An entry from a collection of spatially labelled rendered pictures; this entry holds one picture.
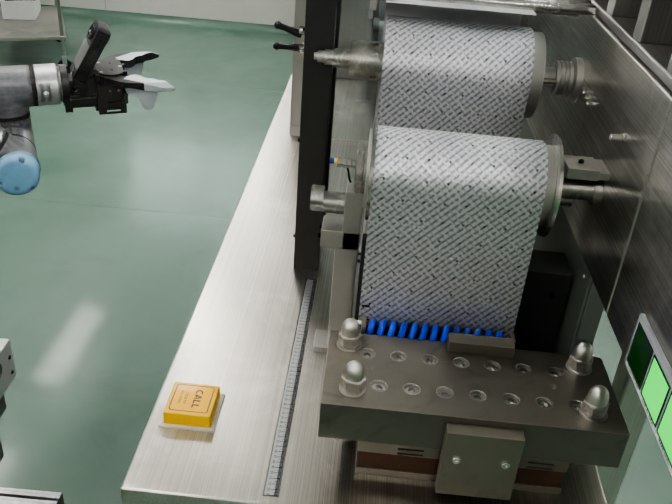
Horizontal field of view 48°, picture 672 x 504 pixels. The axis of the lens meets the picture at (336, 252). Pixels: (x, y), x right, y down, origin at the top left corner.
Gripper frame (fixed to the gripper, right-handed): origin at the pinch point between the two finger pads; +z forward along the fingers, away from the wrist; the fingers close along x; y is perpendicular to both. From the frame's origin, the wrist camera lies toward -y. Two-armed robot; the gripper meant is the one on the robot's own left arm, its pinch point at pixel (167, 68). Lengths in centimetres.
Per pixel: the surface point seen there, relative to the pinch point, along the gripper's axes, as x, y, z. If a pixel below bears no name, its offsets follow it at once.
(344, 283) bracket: 56, 12, 16
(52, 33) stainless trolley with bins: -379, 151, 4
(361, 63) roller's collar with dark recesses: 33.5, -14.9, 24.6
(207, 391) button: 63, 23, -8
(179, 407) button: 65, 23, -13
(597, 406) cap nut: 93, 6, 35
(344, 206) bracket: 53, -1, 15
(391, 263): 64, 2, 18
